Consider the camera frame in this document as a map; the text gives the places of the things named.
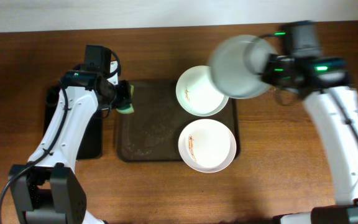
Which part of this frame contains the green and yellow sponge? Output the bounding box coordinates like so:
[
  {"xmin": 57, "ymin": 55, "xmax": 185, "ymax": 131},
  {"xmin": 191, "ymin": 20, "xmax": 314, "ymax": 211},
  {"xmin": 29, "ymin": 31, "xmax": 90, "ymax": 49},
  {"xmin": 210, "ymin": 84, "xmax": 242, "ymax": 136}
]
[{"xmin": 116, "ymin": 85, "xmax": 134, "ymax": 114}]

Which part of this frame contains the white plate with ring pattern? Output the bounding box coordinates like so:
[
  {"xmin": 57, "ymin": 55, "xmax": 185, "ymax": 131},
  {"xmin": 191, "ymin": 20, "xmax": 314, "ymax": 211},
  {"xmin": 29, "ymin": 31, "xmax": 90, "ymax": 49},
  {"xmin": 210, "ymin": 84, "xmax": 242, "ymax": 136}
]
[{"xmin": 208, "ymin": 35, "xmax": 277, "ymax": 99}]

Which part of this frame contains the white plate with sauce streak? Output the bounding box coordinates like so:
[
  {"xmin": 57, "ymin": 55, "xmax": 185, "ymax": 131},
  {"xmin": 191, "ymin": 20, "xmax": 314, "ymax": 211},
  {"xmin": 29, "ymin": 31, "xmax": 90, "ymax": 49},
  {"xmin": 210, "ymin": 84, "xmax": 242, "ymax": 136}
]
[{"xmin": 178, "ymin": 119, "xmax": 237, "ymax": 173}]

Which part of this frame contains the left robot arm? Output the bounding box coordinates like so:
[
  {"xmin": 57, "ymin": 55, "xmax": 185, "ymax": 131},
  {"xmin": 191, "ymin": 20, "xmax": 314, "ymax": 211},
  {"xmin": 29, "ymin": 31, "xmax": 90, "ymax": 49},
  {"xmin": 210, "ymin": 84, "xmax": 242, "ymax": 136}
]
[{"xmin": 0, "ymin": 68, "xmax": 134, "ymax": 223}]

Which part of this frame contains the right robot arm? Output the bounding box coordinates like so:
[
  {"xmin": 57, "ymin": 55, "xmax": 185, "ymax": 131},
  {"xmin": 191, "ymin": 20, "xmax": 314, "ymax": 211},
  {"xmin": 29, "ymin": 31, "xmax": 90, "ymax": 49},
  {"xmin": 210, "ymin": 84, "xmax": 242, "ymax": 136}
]
[{"xmin": 262, "ymin": 54, "xmax": 358, "ymax": 223}]

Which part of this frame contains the dark brown serving tray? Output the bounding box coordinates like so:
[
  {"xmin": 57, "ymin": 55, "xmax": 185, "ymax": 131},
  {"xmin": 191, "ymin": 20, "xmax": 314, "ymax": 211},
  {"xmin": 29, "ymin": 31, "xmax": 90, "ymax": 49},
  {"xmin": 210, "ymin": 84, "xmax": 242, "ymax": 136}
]
[{"xmin": 116, "ymin": 80, "xmax": 241, "ymax": 163}]

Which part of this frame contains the black tray on left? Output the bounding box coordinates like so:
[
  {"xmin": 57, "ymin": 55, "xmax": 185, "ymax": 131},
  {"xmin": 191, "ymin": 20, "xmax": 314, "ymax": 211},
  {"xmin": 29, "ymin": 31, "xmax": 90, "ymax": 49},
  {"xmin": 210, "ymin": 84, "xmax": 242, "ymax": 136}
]
[{"xmin": 44, "ymin": 85, "xmax": 103, "ymax": 160}]

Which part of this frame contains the white plate at tray back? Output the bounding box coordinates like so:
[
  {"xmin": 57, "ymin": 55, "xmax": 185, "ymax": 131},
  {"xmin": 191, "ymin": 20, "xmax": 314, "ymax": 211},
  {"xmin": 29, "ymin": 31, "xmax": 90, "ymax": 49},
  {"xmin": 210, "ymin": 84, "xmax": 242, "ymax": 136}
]
[{"xmin": 175, "ymin": 65, "xmax": 229, "ymax": 117}]

